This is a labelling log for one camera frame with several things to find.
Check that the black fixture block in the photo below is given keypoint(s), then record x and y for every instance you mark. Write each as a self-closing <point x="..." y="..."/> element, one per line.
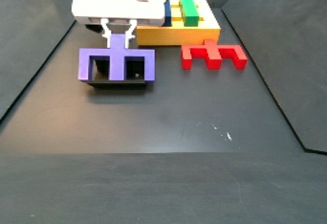
<point x="138" y="73"/>

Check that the green bar block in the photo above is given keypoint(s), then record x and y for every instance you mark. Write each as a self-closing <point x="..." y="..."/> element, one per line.
<point x="188" y="13"/>

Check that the red comb-shaped block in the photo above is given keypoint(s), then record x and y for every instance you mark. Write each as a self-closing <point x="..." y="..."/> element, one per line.
<point x="213" y="53"/>

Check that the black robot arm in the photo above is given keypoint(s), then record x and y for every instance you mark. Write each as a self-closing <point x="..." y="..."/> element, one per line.
<point x="97" y="28"/>

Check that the yellow slotted board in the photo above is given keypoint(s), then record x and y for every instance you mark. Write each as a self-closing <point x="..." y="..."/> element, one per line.
<point x="177" y="34"/>

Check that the purple comb-shaped block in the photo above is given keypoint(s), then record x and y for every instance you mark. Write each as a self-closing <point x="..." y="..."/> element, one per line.
<point x="116" y="53"/>

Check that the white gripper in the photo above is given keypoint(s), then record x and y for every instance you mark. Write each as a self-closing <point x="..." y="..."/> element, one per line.
<point x="94" y="12"/>

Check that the blue bar block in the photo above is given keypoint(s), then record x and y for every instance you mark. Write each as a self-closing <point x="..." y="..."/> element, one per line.
<point x="166" y="14"/>

